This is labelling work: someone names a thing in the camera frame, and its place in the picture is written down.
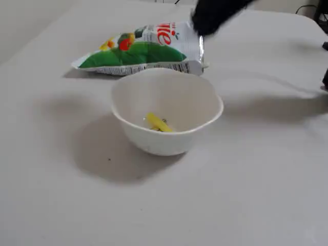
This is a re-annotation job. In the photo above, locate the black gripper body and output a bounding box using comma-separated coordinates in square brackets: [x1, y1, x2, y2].
[189, 0, 257, 36]

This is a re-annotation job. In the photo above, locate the yellow veggie straw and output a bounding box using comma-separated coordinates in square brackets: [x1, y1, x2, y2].
[145, 112, 174, 133]

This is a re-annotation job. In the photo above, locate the veggie straws snack packet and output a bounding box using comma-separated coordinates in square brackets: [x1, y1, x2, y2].
[71, 22, 210, 76]

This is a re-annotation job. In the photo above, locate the white ceramic bowl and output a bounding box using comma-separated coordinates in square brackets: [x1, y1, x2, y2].
[111, 68, 224, 156]

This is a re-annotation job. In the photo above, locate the dark background equipment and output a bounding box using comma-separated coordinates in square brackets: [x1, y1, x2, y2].
[314, 0, 328, 28]

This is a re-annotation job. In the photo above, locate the black cable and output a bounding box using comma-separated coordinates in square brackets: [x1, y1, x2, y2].
[294, 4, 318, 15]

